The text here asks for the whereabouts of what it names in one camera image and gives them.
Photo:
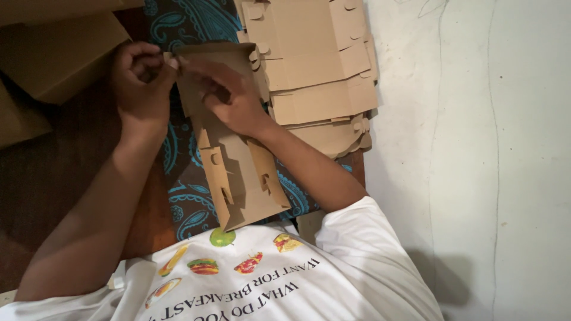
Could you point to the person's right hand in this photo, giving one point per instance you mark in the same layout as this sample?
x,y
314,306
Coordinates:
x,y
241,107

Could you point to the person's left hand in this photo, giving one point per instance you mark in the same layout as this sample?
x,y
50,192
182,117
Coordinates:
x,y
138,100

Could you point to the half-folded brown cardboard box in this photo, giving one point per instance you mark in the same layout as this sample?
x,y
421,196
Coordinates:
x,y
243,178

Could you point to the large assembled brown cardboard box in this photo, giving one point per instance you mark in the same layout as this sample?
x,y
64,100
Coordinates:
x,y
58,58

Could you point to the stack of flat cardboard blanks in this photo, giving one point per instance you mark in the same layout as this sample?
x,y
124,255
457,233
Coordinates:
x,y
312,67

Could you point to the white printed t-shirt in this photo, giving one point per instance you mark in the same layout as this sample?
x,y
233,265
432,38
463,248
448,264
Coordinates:
x,y
290,281

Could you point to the blue paisley dark cloth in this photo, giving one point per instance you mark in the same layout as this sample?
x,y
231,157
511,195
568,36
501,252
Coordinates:
x,y
192,205

